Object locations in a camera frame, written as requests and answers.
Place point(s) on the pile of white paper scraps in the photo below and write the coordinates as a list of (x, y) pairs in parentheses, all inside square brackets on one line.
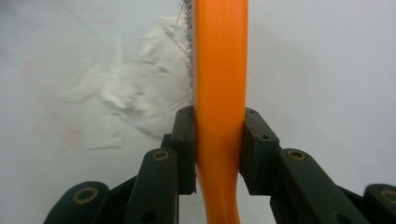
[(140, 87)]

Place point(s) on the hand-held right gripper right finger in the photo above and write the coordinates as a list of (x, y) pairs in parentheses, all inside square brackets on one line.
[(289, 186)]

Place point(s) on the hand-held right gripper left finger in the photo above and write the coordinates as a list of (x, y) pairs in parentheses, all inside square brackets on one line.
[(155, 186)]

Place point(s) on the orange brush with grey bristles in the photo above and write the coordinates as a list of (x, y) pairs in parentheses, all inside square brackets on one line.
[(219, 77)]

